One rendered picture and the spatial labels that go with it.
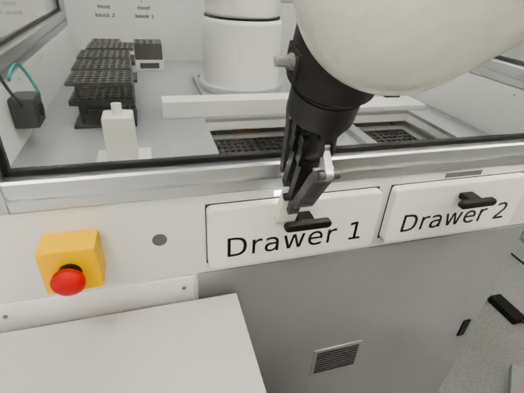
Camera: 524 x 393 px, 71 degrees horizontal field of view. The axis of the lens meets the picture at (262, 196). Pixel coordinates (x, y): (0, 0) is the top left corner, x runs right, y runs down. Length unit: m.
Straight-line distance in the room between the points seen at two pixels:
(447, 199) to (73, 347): 0.64
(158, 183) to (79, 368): 0.27
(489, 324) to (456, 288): 0.95
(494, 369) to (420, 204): 1.15
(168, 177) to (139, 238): 0.11
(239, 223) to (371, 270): 0.32
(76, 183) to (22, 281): 0.18
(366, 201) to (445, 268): 0.33
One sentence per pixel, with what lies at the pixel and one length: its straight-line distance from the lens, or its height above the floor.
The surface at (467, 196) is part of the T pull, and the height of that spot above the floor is 0.91.
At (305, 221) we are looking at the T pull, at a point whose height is 0.91.
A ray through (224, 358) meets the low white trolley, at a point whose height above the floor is 0.76.
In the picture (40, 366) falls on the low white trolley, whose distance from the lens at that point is 0.61.
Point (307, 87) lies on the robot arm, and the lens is 0.35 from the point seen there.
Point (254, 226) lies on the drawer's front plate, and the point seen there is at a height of 0.89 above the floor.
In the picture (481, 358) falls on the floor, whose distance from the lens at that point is 1.77.
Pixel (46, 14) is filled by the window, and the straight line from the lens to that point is 0.48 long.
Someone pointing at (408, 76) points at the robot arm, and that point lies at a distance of 0.18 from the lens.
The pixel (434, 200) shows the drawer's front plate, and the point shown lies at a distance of 0.71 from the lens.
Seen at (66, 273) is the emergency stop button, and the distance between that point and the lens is 0.52.
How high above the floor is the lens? 1.22
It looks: 31 degrees down
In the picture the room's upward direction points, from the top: 4 degrees clockwise
